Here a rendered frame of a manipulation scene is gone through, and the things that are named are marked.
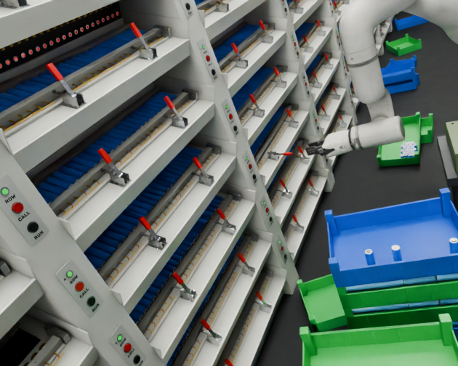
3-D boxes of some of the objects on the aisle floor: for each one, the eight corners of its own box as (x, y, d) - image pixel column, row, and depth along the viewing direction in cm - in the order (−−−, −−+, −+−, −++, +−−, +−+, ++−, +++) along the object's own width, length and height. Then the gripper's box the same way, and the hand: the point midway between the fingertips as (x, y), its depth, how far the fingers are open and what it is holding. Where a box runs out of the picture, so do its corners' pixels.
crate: (374, 270, 151) (370, 255, 147) (397, 309, 133) (393, 294, 129) (301, 293, 154) (296, 279, 150) (315, 335, 136) (309, 320, 133)
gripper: (356, 118, 137) (310, 130, 148) (347, 141, 125) (297, 152, 136) (363, 136, 140) (317, 146, 151) (355, 160, 128) (305, 169, 139)
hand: (312, 148), depth 142 cm, fingers open, 3 cm apart
